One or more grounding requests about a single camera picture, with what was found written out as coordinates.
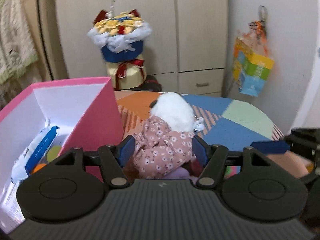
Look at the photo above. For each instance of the colourful paper gift bag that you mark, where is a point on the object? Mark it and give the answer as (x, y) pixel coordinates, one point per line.
(252, 72)

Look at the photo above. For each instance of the grey wooden wardrobe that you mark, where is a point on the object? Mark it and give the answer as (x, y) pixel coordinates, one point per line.
(200, 30)

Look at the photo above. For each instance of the pink floral cloth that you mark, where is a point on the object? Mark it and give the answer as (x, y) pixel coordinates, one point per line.
(160, 147)

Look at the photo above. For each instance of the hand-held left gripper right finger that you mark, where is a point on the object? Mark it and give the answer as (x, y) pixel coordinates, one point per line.
(200, 151)

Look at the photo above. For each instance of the orange ball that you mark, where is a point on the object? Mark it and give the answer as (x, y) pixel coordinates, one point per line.
(40, 168)

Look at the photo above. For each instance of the dark bag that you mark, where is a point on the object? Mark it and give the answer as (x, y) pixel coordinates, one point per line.
(152, 83)

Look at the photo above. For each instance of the hanging green white towel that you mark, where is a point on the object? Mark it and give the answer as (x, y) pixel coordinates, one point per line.
(15, 42)

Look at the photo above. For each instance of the yellow flower bouquet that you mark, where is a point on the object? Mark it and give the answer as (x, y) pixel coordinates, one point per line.
(120, 42)

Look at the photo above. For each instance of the pink cardboard box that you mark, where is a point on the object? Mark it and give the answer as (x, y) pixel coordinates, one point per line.
(100, 112)

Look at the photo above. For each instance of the orange hangers bundle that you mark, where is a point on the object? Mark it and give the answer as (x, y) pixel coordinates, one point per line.
(258, 27)

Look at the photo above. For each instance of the patchwork tablecloth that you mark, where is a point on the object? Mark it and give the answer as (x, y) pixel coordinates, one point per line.
(237, 135)

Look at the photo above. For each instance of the green mango plush toy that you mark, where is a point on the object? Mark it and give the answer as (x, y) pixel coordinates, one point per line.
(53, 153)

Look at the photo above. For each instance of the blue wet wipes pack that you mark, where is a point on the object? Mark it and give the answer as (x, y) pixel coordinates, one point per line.
(37, 150)

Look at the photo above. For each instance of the white plush toy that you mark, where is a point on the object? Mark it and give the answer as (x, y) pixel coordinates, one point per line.
(172, 112)

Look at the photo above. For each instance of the purple plush toy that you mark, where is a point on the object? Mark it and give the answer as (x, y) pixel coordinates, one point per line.
(180, 173)

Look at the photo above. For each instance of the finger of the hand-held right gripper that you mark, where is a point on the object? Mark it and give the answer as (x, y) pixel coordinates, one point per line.
(270, 147)

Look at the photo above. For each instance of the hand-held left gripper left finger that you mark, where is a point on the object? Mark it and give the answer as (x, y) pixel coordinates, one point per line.
(127, 150)

